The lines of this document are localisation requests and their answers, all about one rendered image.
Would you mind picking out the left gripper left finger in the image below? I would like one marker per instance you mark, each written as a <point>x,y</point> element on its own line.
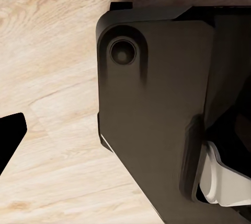
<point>12,130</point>

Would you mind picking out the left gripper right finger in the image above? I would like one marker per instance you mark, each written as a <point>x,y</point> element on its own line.
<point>243,129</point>

